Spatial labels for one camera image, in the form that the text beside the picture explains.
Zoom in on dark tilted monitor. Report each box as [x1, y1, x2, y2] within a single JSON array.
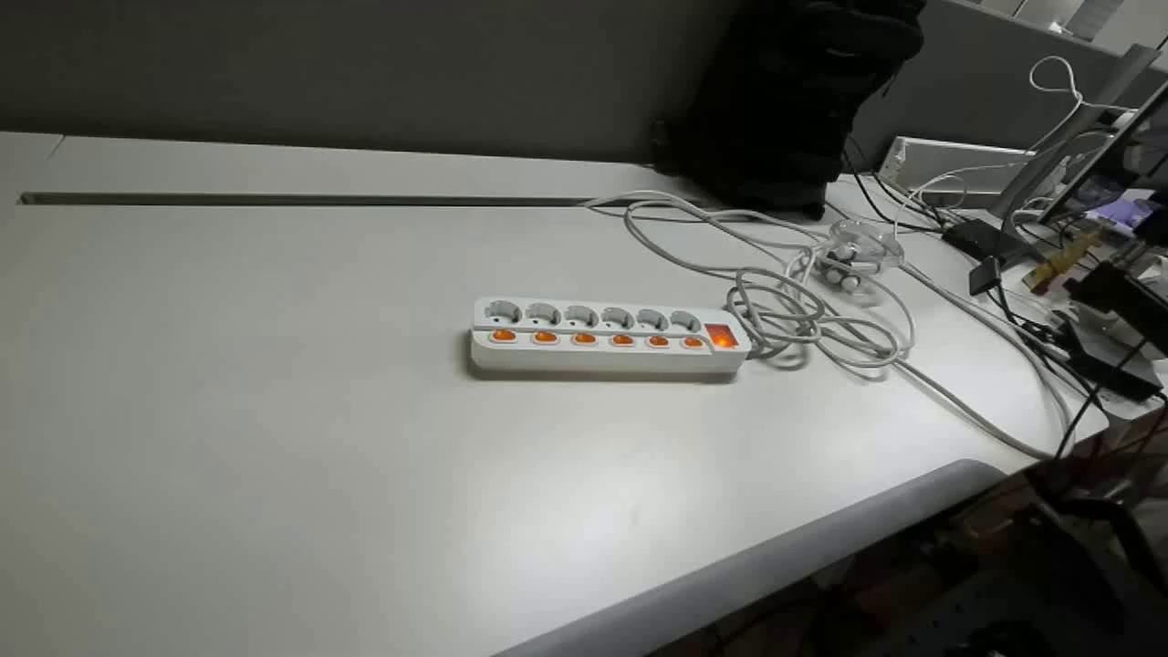
[[1071, 71, 1168, 252]]

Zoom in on clear plastic tape dispenser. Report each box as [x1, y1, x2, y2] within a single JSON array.
[[812, 217, 910, 308]]

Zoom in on white looped cable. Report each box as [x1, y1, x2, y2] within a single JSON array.
[[1027, 51, 1090, 139]]

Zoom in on white flat box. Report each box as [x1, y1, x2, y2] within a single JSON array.
[[876, 133, 1041, 207]]

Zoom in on white six-socket power strip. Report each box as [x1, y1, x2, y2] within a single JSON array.
[[469, 292, 752, 382]]

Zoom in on large black bulky object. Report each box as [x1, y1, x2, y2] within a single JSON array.
[[652, 0, 931, 223]]

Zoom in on clutter of cables and devices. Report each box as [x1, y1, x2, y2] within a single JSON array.
[[848, 173, 1168, 463]]

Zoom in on black flat device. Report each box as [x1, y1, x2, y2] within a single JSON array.
[[1052, 303, 1168, 405]]

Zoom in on yellow stick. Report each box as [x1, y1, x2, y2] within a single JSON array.
[[1024, 229, 1104, 296]]

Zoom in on grey power strip cable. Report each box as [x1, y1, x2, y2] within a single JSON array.
[[589, 191, 1077, 463]]

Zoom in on black power adapter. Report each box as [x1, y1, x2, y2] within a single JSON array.
[[946, 217, 1020, 269]]

